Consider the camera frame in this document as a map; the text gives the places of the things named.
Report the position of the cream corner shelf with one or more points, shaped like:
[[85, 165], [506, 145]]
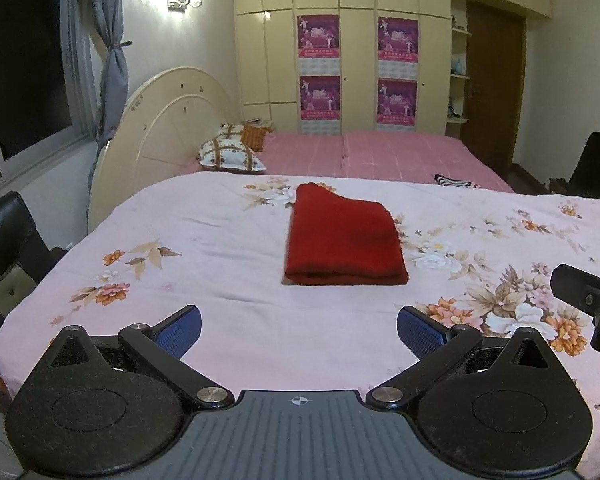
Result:
[[459, 77]]

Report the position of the window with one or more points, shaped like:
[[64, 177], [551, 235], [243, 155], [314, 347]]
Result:
[[25, 60]]

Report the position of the white patterned pillow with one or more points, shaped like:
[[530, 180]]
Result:
[[230, 131], [230, 157]]

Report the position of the orange striped pillow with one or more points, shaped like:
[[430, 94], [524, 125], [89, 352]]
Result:
[[254, 137]]

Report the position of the wall lamp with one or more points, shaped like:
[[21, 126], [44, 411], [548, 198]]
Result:
[[185, 1]]

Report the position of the black bag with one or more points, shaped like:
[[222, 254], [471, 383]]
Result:
[[597, 165]]

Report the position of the cream curved headboard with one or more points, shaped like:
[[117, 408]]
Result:
[[150, 150]]

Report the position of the grey curtain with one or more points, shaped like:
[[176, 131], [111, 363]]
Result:
[[112, 70]]

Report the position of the pink bed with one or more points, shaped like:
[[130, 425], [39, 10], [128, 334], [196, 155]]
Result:
[[380, 157]]

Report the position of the red sequined sweater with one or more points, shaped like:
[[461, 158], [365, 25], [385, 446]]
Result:
[[345, 235]]

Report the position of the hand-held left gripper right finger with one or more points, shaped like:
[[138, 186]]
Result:
[[420, 331]]

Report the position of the black leather chair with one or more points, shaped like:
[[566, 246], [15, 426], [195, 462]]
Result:
[[10, 245]]

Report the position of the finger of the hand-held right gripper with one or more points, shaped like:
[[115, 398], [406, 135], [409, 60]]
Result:
[[575, 287]]

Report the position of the floral bed sheet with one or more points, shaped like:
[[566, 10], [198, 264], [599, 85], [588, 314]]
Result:
[[220, 240]]

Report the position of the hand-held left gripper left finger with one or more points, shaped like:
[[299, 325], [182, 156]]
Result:
[[180, 331]]

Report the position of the brown wooden door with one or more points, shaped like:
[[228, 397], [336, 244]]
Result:
[[495, 90]]

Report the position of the purple wall poster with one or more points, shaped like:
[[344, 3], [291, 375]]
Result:
[[398, 37], [397, 102], [320, 100], [318, 37]]

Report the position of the striped folded cloth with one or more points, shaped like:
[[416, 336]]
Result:
[[457, 181]]

